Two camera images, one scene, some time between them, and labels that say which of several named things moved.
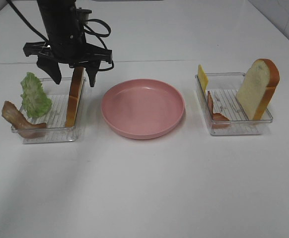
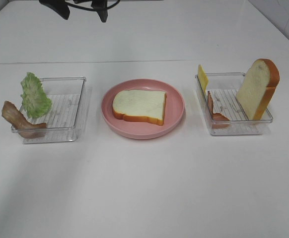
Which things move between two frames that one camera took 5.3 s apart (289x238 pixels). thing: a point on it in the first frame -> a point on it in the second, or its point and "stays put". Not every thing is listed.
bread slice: (75, 95) -> (140, 105)
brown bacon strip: (14, 116) stays put
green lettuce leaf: (35, 101) stays put
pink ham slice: (218, 120) stays put
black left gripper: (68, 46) -> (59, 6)
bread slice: (257, 88) stays put
